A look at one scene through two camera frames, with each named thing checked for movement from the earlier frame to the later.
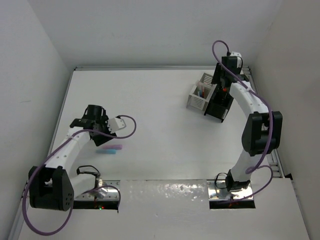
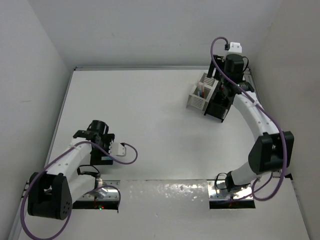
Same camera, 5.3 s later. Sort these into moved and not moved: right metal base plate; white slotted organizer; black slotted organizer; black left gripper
Moved: black left gripper
Not moved: black slotted organizer; white slotted organizer; right metal base plate
